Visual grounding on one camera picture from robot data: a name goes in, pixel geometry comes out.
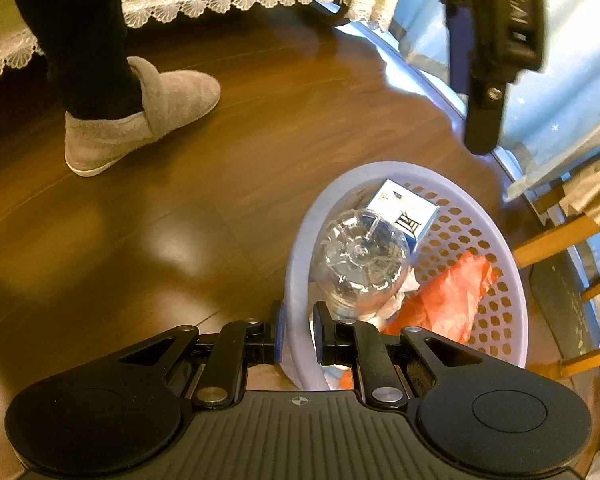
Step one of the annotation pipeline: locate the crumpled white tissue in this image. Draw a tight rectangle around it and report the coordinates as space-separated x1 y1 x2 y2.
372 272 422 322

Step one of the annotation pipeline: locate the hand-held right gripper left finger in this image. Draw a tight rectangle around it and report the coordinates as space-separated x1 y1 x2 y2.
117 301 286 409

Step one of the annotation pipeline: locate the grey slipper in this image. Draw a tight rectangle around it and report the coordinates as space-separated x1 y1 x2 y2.
64 56 222 177

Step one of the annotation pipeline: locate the black metal leg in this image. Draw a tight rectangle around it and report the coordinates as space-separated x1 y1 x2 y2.
307 0 352 28

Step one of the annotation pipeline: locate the clear plastic bottle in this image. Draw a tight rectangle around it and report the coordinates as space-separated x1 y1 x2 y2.
312 208 412 318

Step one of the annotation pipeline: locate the blue and white milk carton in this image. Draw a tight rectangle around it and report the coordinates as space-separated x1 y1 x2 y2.
366 177 438 253

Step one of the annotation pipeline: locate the dark floor mat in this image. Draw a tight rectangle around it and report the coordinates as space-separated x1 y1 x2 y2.
527 240 600 376

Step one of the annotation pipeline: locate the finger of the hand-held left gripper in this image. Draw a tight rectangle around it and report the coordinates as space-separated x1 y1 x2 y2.
437 0 476 97
464 67 507 157

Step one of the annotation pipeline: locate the lavender plastic mesh basket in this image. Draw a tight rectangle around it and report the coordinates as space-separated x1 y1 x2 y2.
282 161 528 392

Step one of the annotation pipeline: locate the person's leg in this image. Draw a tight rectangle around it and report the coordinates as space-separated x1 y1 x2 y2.
7 0 146 121

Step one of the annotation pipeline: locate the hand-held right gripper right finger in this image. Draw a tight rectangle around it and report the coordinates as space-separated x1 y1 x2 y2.
312 301 486 406

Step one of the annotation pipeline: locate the blue starry cloth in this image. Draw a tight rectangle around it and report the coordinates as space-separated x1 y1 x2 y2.
385 0 600 201

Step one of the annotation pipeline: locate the wooden chair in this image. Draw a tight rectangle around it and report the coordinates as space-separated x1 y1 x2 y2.
512 180 600 378

